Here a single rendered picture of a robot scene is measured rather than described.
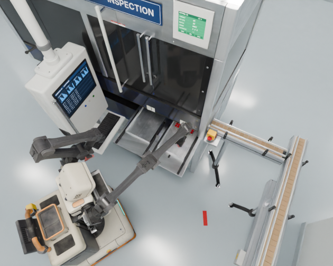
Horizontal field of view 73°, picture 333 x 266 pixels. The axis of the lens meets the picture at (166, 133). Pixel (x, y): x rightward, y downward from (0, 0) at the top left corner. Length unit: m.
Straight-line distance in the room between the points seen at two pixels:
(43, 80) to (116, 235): 1.56
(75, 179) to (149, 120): 0.97
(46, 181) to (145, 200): 1.25
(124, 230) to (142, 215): 0.36
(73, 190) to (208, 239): 1.70
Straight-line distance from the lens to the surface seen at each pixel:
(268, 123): 3.47
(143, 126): 2.14
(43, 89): 1.73
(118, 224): 2.49
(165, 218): 2.73
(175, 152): 2.00
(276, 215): 1.91
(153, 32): 1.46
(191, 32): 1.30
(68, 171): 1.52
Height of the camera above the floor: 2.70
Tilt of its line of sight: 60 degrees down
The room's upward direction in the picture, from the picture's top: 2 degrees counter-clockwise
